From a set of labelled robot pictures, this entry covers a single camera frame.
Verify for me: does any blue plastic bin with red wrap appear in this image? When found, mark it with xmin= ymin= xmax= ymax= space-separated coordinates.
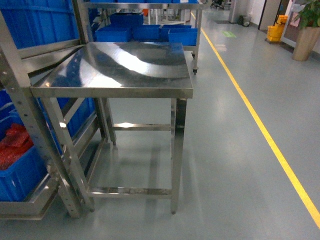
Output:
xmin=0 ymin=122 xmax=51 ymax=203

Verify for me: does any large blue bin upper shelf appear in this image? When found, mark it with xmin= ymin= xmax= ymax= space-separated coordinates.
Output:
xmin=0 ymin=0 xmax=79 ymax=49

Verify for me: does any stainless steel table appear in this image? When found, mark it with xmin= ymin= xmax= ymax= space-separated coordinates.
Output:
xmin=31 ymin=41 xmax=193 ymax=214

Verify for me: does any yellow mop bucket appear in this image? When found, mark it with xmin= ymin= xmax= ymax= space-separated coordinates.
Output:
xmin=266 ymin=15 xmax=288 ymax=43

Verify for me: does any red bubble wrap pile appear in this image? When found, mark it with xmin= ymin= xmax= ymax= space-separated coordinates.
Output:
xmin=0 ymin=123 xmax=34 ymax=171

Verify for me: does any steel shelving rack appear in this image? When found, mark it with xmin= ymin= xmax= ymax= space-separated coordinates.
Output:
xmin=0 ymin=0 xmax=114 ymax=220

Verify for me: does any tall potted plant beige pot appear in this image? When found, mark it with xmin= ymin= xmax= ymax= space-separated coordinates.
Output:
xmin=292 ymin=0 xmax=320 ymax=62

